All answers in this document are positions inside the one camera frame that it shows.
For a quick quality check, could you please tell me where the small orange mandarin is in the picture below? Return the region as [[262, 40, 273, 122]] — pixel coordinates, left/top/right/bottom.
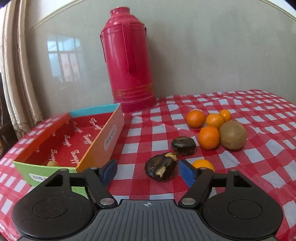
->
[[192, 159, 215, 172]]

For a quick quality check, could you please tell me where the red thermos flask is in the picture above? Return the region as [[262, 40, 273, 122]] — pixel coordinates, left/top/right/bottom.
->
[[99, 7, 158, 113]]

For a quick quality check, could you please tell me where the brown kiwi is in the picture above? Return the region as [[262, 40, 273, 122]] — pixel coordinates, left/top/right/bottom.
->
[[219, 120, 247, 150]]

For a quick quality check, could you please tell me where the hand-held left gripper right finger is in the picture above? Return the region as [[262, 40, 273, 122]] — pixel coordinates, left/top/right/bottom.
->
[[178, 159, 252, 207]]

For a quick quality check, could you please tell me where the colourful cardboard box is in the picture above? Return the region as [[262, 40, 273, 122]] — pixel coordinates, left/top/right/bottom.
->
[[13, 103, 125, 201]]

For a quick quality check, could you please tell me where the dark whole chestnut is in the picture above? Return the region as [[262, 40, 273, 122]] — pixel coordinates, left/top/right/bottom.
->
[[171, 136, 196, 155]]

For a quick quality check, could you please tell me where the small orange kumquat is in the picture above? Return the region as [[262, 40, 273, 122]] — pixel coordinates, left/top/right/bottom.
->
[[219, 109, 232, 122]]

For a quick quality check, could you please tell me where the large orange mandarin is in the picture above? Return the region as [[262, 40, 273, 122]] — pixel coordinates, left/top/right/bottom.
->
[[186, 109, 206, 128], [198, 126, 220, 150], [205, 113, 225, 130]]

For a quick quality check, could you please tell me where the cracked dark chestnut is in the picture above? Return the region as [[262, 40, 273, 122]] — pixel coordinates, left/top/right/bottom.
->
[[144, 152, 179, 181]]

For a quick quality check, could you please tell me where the beige curtain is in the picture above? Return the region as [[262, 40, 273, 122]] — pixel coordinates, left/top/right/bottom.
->
[[0, 0, 43, 139]]

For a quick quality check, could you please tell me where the red white checkered tablecloth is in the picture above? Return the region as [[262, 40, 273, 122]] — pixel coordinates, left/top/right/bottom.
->
[[0, 90, 296, 241]]

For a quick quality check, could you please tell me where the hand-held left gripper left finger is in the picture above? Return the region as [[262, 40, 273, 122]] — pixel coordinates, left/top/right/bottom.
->
[[43, 159, 118, 208]]

